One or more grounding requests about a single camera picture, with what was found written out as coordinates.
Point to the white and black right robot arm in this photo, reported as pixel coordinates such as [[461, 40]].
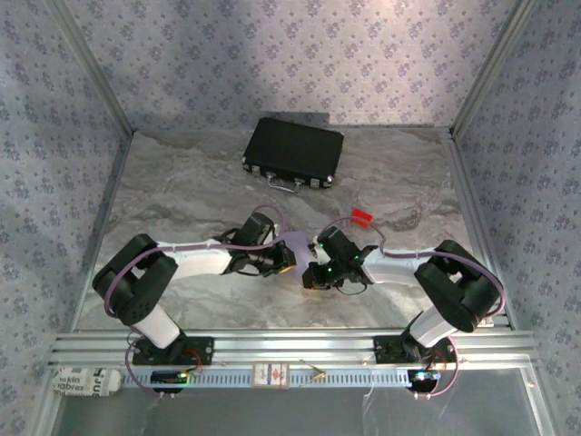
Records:
[[395, 268]]

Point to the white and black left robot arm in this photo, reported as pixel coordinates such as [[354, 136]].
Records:
[[199, 261]]

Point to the small red block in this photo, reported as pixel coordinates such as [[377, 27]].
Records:
[[361, 215]]

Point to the small gold clip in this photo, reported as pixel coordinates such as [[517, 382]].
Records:
[[319, 375]]

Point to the small red-white card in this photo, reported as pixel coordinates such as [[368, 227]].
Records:
[[271, 375]]

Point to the white printed paper roll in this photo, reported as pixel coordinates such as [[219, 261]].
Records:
[[81, 381]]

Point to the wide aluminium mounting rail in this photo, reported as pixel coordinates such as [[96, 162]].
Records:
[[295, 347]]

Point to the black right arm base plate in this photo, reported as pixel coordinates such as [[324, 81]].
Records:
[[386, 349]]

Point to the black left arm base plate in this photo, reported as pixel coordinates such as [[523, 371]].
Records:
[[204, 352]]

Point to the aluminium frame rail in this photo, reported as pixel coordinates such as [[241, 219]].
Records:
[[101, 227], [474, 227]]

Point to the aluminium frame post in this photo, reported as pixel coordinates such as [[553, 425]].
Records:
[[542, 404], [47, 418], [93, 68], [492, 68]]

